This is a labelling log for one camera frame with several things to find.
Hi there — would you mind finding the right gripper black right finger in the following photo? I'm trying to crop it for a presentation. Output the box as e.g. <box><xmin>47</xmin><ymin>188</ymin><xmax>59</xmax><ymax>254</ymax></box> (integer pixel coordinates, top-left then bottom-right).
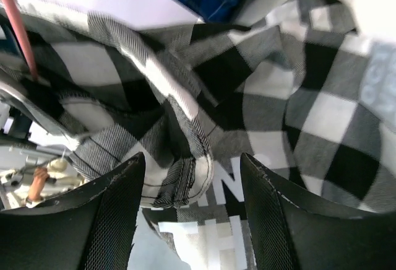
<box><xmin>240</xmin><ymin>153</ymin><xmax>395</xmax><ymax>269</ymax></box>

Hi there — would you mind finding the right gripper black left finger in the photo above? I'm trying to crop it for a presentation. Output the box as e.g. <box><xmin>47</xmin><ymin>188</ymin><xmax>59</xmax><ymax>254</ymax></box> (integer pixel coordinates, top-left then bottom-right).
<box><xmin>1</xmin><ymin>152</ymin><xmax>145</xmax><ymax>269</ymax></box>

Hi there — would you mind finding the black white checkered shirt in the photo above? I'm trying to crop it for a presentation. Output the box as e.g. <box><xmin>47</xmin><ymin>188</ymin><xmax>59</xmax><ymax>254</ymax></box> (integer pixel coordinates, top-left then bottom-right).
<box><xmin>1</xmin><ymin>0</ymin><xmax>395</xmax><ymax>269</ymax></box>

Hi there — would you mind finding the pink wire hanger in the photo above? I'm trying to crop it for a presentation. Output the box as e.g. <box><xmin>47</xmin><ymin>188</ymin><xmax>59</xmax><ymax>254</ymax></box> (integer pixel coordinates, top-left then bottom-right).
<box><xmin>1</xmin><ymin>0</ymin><xmax>38</xmax><ymax>81</ymax></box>

